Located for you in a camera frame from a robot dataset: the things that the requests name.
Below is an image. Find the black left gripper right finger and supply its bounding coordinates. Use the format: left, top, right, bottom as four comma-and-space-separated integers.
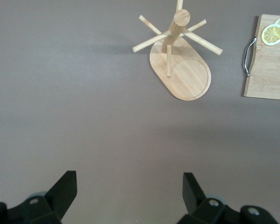
177, 172, 277, 224

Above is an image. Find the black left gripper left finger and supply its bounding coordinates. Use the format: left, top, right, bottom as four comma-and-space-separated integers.
0, 170, 78, 224

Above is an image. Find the wooden mug rack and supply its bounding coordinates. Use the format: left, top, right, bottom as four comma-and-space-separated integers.
132, 0, 224, 101

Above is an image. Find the brown table cover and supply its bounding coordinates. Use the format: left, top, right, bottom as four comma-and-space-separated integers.
0, 0, 280, 224

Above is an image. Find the bamboo cutting board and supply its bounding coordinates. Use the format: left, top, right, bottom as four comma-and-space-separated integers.
242, 14, 280, 101

